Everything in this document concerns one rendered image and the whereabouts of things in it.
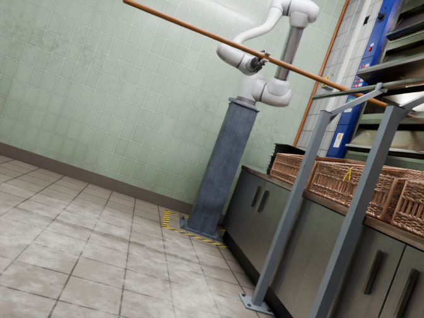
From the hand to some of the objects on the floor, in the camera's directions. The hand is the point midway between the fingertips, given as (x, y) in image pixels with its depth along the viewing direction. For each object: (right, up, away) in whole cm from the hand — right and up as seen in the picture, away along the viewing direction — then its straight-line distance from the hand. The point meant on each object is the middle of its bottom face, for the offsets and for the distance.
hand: (265, 57), depth 202 cm
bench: (+20, -134, -34) cm, 140 cm away
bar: (-3, -126, -20) cm, 127 cm away
